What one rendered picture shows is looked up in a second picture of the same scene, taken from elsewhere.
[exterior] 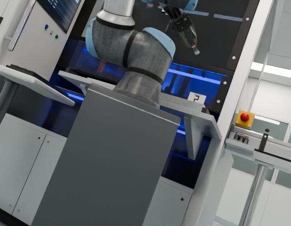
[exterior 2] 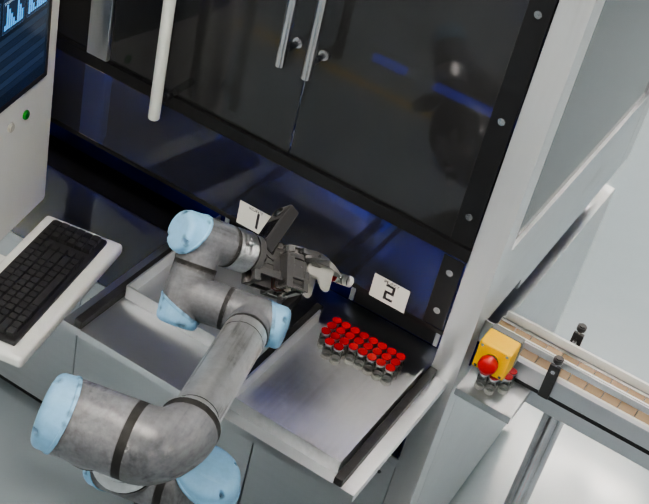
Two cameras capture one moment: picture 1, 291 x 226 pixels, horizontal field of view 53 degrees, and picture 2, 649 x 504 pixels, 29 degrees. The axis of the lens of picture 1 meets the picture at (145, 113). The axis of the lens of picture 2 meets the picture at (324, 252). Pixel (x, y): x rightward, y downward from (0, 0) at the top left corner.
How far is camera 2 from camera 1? 2.06 m
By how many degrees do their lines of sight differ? 45
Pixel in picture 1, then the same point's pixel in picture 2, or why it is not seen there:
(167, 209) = not seen: hidden behind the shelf
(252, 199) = (530, 464)
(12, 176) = (43, 350)
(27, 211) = not seen: hidden behind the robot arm
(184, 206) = (383, 482)
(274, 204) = not seen: outside the picture
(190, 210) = (395, 491)
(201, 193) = (413, 470)
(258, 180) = (544, 436)
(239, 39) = (482, 173)
